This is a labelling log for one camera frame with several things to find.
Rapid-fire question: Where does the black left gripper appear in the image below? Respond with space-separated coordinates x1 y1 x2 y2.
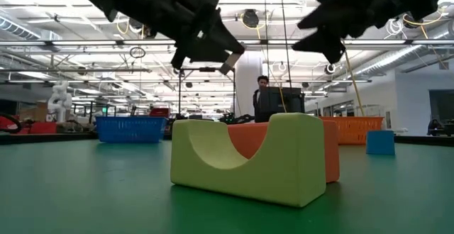
141 0 246 76

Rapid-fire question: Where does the black hanging cable reel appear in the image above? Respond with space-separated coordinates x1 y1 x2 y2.
243 9 260 28

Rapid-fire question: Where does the green table mat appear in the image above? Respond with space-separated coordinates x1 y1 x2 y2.
0 140 454 234

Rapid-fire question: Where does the person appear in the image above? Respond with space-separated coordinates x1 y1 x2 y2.
252 74 270 123
427 118 444 137

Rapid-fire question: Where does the red crate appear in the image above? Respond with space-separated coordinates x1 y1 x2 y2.
29 121 57 135

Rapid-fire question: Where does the black monitor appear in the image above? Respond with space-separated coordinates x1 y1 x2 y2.
255 87 306 123

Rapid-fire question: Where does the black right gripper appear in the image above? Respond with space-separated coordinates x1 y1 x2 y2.
291 0 409 65

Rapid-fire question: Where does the blue plastic basket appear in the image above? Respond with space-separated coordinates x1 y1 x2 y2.
94 116 168 144

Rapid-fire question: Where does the blue cube block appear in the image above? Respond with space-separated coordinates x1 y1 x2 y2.
365 130 396 156

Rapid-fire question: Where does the orange-red plastic basket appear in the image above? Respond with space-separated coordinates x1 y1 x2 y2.
319 116 385 146

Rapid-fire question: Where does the yellow-green arch block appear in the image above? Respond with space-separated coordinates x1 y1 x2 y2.
170 112 327 208

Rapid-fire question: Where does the pink arch block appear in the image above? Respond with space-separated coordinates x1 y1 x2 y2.
226 119 341 184

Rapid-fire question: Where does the yellow hanging cable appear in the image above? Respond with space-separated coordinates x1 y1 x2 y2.
343 42 366 118

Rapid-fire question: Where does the black table frame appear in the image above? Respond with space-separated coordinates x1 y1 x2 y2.
0 131 454 148

